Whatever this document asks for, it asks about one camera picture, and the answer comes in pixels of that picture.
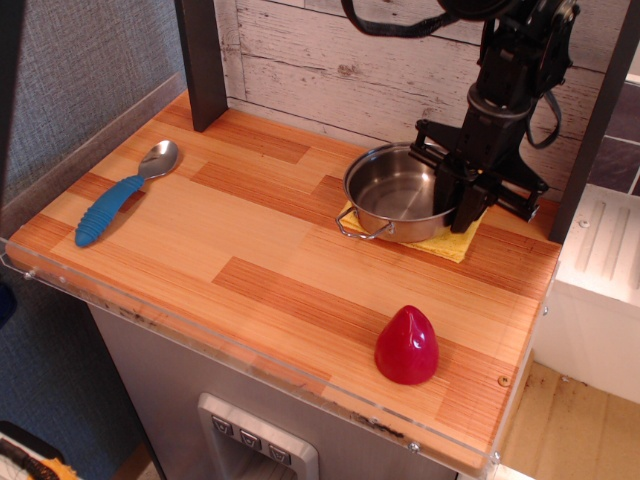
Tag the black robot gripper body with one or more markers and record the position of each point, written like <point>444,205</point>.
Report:
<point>488,145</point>

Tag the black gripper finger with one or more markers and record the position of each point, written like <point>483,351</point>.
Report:
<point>475,200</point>
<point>449,186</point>

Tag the small stainless steel pan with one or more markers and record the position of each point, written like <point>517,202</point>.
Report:
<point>391,197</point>

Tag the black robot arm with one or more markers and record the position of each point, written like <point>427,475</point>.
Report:
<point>524,55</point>

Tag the folded yellow cloth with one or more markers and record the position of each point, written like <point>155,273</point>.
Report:
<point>447,245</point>

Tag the red strawberry-shaped toy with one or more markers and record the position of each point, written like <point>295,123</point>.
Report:
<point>407,350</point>

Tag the white toy sink counter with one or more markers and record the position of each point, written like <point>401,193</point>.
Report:
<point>590,326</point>

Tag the clear acrylic table guard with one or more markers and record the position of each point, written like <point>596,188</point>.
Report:
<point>308,323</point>

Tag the silver dispenser button panel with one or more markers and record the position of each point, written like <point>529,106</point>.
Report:
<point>244,446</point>

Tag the grey toy fridge cabinet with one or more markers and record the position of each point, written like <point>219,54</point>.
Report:
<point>164,380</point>

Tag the yellow and black object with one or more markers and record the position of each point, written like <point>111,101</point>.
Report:
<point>35,468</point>

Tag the dark right frame post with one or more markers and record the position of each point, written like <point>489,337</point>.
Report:
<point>605,104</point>

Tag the dark frame post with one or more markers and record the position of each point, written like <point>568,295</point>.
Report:
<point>202,59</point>
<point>605,104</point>

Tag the spoon with blue handle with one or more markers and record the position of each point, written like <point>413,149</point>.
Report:
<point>159,161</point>

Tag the dark left frame post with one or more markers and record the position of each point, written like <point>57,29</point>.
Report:
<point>202,59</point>

